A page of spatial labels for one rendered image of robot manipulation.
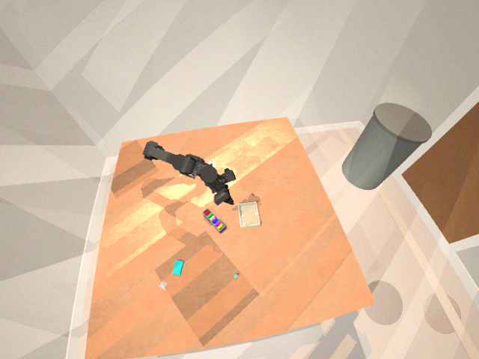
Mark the teal rectangular block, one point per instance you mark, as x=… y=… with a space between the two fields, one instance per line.
x=178 y=267

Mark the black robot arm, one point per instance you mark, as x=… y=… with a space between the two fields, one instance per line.
x=189 y=164

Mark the beige square tray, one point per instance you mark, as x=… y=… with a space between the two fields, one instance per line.
x=248 y=215

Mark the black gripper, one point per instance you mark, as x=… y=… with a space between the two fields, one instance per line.
x=222 y=193

